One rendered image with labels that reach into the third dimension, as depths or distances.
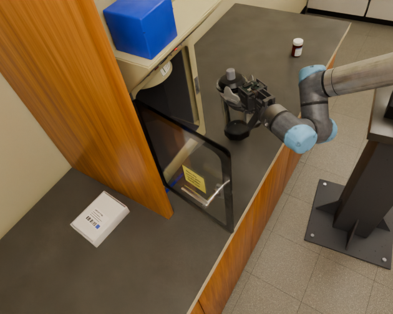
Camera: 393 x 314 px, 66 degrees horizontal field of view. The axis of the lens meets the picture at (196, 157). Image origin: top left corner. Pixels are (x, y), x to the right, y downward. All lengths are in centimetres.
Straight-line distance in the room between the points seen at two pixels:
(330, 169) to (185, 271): 162
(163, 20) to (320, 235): 169
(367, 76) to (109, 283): 91
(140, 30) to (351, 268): 178
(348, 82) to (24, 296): 111
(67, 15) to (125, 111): 21
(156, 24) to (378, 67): 52
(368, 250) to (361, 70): 144
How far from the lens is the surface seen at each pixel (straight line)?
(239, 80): 103
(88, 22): 56
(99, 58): 59
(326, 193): 224
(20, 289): 117
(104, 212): 110
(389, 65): 84
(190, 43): 98
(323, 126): 91
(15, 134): 117
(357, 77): 86
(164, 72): 93
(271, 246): 201
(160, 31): 67
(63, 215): 121
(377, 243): 216
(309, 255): 203
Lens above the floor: 187
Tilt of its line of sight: 52 degrees down
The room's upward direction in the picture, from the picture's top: 11 degrees counter-clockwise
